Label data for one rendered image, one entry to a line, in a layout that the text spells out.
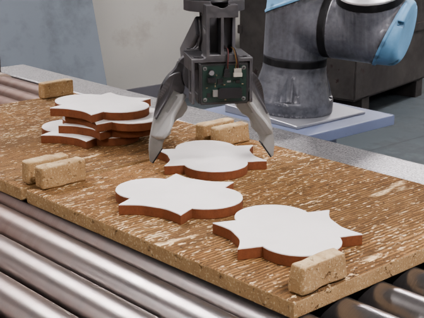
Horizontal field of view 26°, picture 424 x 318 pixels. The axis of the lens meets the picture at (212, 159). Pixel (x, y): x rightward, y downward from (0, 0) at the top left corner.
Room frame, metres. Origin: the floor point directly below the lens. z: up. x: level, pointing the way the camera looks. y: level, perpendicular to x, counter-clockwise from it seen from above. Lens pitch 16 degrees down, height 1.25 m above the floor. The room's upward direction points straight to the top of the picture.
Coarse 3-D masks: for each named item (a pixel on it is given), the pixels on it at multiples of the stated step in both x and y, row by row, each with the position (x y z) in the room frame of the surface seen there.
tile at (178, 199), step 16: (176, 176) 1.00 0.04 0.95; (128, 192) 0.94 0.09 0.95; (144, 192) 0.94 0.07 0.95; (160, 192) 0.94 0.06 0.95; (176, 192) 0.94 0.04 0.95; (192, 192) 0.94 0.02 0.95; (208, 192) 0.94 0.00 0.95; (224, 192) 0.94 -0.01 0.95; (128, 208) 0.90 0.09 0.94; (144, 208) 0.90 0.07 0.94; (160, 208) 0.89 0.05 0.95; (176, 208) 0.89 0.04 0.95; (192, 208) 0.89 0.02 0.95; (208, 208) 0.89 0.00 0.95; (224, 208) 0.89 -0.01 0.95; (240, 208) 0.91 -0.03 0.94
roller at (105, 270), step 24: (0, 216) 0.95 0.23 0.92; (24, 216) 0.94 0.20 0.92; (24, 240) 0.90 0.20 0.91; (48, 240) 0.88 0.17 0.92; (72, 240) 0.87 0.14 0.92; (72, 264) 0.83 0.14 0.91; (96, 264) 0.81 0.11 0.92; (120, 264) 0.81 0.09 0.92; (120, 288) 0.77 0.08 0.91; (144, 288) 0.76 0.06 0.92; (168, 288) 0.75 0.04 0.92; (168, 312) 0.72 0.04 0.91; (192, 312) 0.71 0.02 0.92; (216, 312) 0.70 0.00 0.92
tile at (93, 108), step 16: (64, 96) 1.27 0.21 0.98; (80, 96) 1.27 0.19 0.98; (96, 96) 1.27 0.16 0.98; (112, 96) 1.27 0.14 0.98; (64, 112) 1.20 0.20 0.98; (80, 112) 1.18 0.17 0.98; (96, 112) 1.17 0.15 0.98; (112, 112) 1.18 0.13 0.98; (128, 112) 1.18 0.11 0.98; (144, 112) 1.19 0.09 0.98
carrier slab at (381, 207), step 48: (240, 144) 1.19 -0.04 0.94; (48, 192) 0.98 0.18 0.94; (96, 192) 0.98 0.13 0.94; (240, 192) 0.98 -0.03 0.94; (288, 192) 0.98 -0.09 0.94; (336, 192) 0.98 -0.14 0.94; (384, 192) 0.98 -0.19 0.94; (144, 240) 0.83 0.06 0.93; (192, 240) 0.83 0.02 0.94; (384, 240) 0.83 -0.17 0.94; (240, 288) 0.73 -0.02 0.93; (336, 288) 0.72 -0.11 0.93
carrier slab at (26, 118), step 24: (0, 120) 1.33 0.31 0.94; (24, 120) 1.33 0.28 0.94; (48, 120) 1.33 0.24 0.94; (0, 144) 1.19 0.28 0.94; (24, 144) 1.19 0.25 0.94; (48, 144) 1.19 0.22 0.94; (144, 144) 1.19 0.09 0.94; (168, 144) 1.19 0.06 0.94; (0, 168) 1.07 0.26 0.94; (96, 168) 1.07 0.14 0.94; (24, 192) 1.00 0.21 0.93
